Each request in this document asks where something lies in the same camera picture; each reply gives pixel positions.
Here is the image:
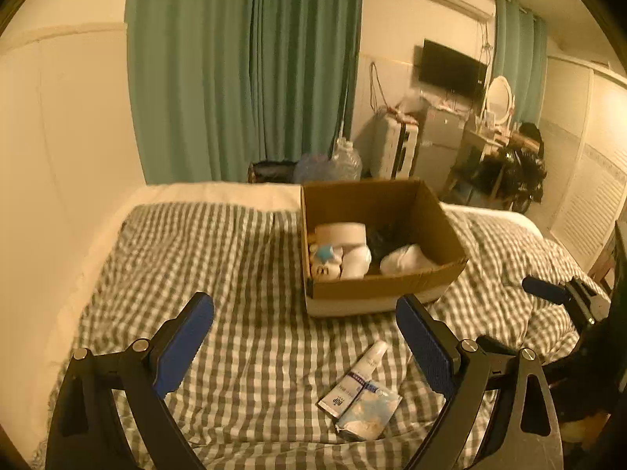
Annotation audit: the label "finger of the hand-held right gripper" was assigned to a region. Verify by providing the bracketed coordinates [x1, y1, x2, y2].
[563, 277, 612, 326]
[522, 275, 571, 304]

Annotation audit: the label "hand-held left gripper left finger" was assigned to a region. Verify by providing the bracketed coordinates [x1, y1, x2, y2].
[45, 291, 216, 470]

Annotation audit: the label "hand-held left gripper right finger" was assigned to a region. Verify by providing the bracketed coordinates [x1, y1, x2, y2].
[396, 294, 564, 470]

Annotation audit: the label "cardboard box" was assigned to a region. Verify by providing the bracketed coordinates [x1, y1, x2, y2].
[300, 179, 468, 318]

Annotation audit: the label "white cream tube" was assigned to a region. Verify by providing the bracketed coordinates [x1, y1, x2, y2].
[317, 342, 389, 417]

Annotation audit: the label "clear plastic packet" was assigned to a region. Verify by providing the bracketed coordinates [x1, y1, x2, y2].
[335, 384, 402, 441]

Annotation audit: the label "white bag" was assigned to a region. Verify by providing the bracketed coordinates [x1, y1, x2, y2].
[379, 244, 439, 276]

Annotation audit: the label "black pouch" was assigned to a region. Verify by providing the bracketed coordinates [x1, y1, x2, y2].
[367, 225, 407, 265]

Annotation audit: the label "grey checked blanket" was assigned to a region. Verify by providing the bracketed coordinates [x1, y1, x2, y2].
[32, 201, 613, 470]

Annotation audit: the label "black jacket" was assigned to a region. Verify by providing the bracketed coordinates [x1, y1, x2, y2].
[477, 149, 547, 213]

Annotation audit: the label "white louvered wardrobe doors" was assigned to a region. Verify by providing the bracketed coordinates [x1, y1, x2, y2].
[541, 56, 627, 275]

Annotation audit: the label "black handbag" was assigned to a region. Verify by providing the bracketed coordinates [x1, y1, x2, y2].
[516, 122, 544, 155]

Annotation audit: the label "white bed mattress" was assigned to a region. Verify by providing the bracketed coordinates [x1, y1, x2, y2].
[49, 181, 544, 334]

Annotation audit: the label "wooden dressing table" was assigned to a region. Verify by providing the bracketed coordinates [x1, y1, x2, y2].
[463, 127, 542, 157]

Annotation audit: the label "small grey fridge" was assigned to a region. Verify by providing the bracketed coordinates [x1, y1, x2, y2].
[424, 107, 466, 179]

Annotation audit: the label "white oval mirror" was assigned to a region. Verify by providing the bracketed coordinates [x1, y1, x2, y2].
[485, 76, 514, 125]

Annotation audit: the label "black bag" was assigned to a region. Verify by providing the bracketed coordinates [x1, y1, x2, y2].
[247, 159, 299, 184]

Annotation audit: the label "white suitcase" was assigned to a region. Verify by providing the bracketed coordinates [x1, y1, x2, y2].
[375, 114, 422, 180]

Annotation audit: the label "large clear water bottle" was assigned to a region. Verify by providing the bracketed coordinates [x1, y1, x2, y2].
[332, 138, 363, 182]

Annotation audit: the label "crumpled bluish plastic bag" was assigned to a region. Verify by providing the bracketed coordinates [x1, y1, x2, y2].
[293, 153, 336, 184]

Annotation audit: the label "narrow green curtain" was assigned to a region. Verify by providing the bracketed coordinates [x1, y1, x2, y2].
[492, 0, 547, 130]

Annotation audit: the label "wide green curtain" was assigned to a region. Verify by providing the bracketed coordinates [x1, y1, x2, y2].
[125, 0, 265, 184]

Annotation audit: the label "black wall television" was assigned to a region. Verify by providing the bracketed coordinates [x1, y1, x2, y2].
[418, 38, 489, 96]

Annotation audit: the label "hanging wall cable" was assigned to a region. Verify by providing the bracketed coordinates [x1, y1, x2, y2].
[370, 61, 388, 113]

